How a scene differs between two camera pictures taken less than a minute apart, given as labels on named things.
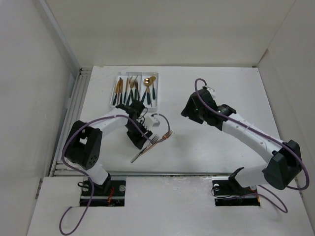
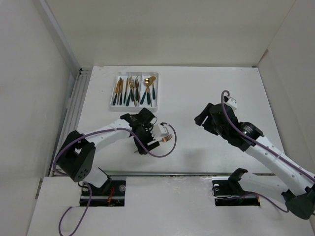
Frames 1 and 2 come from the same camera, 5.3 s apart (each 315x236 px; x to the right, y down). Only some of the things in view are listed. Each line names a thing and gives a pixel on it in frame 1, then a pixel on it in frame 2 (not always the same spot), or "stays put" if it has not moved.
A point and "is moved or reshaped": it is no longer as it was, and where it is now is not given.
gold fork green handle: (131, 84) stays put
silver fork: (154, 139) is moved or reshaped
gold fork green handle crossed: (136, 85) stays put
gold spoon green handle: (153, 78) stays put
